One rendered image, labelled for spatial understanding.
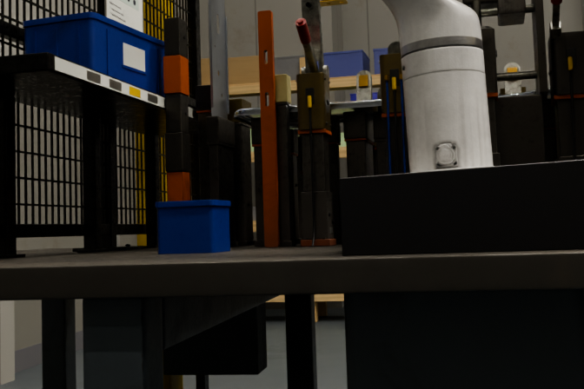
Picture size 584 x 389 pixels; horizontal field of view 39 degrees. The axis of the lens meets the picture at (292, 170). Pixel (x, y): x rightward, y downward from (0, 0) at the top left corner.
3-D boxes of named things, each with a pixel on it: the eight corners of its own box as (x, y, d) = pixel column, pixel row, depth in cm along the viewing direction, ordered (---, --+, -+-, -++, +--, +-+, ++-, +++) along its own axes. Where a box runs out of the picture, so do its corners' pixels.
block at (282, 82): (295, 246, 174) (290, 75, 176) (292, 246, 170) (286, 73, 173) (280, 246, 174) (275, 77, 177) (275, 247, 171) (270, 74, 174)
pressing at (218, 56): (229, 121, 198) (225, -16, 200) (213, 115, 187) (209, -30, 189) (227, 121, 198) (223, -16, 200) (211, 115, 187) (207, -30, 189)
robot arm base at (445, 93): (518, 169, 108) (506, 32, 109) (375, 181, 113) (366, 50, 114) (520, 178, 126) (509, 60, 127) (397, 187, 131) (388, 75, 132)
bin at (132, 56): (171, 101, 182) (169, 43, 183) (93, 78, 154) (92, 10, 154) (107, 107, 188) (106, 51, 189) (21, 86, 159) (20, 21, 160)
